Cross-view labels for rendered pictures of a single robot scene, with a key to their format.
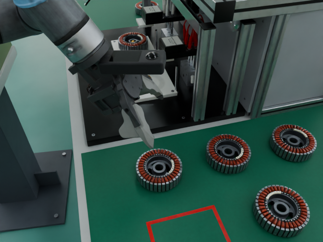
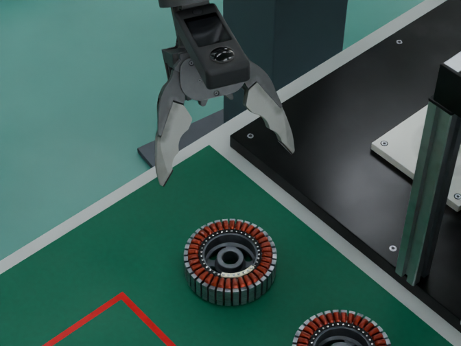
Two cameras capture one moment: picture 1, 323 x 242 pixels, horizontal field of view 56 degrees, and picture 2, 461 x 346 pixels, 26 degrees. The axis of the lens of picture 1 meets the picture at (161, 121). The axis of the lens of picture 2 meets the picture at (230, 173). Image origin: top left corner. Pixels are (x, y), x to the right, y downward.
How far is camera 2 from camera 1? 0.77 m
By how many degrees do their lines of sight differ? 44
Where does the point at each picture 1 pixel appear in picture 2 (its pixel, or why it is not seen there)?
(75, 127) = not seen: hidden behind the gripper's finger
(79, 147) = (221, 136)
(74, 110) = (302, 84)
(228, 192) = not seen: outside the picture
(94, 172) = (181, 181)
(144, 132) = (158, 151)
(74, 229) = not seen: hidden behind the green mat
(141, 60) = (202, 49)
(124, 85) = (180, 67)
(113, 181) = (177, 214)
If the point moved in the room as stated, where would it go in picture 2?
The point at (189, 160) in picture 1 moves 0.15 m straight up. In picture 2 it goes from (291, 305) to (298, 224)
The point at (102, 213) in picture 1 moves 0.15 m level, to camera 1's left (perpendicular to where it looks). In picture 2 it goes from (109, 229) to (69, 153)
